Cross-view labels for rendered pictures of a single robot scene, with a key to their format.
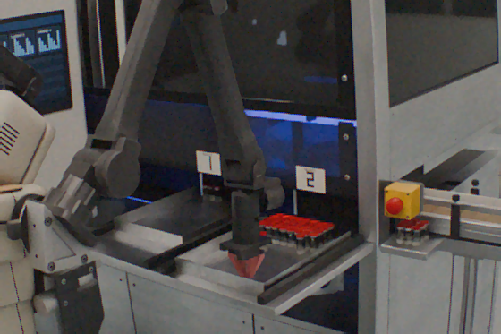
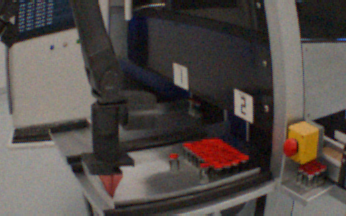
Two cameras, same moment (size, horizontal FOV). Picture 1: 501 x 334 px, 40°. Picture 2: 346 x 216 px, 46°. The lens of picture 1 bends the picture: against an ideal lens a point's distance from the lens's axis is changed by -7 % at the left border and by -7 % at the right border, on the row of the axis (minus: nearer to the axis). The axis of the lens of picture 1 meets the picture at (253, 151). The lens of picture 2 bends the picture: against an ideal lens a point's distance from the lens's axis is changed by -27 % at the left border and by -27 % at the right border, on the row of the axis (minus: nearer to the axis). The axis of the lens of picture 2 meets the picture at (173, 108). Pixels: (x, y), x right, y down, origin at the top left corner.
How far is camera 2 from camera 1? 85 cm
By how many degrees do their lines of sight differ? 27
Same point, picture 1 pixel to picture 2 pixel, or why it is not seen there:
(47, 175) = (70, 75)
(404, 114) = (322, 54)
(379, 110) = (286, 40)
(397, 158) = (314, 97)
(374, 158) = (283, 92)
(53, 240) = not seen: outside the picture
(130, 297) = not seen: hidden behind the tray
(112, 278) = not seen: hidden behind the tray
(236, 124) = (88, 32)
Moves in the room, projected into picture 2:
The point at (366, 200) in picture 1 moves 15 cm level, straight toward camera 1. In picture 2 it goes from (277, 136) to (247, 162)
